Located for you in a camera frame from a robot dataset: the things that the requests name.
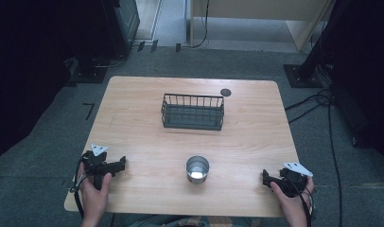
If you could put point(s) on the black stand with square base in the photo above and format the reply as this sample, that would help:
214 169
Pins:
306 74

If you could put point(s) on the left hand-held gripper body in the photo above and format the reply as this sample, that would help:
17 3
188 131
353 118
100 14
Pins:
97 165

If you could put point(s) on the person's right hand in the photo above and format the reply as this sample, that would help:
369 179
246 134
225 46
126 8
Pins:
291 205

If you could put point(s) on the silver metal cup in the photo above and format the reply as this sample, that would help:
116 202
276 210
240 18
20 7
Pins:
197 170

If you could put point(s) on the dark stand with flat base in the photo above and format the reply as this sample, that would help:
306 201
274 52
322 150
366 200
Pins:
89 71

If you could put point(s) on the black round table grommet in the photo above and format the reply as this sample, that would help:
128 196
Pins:
225 92

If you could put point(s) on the dark monitor cabinet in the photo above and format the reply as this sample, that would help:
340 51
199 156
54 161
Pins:
124 22

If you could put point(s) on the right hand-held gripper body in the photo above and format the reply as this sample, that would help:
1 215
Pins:
293 181

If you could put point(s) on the light wooden cabinet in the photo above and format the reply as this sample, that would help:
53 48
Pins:
262 19

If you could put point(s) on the person's left hand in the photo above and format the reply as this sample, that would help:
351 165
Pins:
94 198

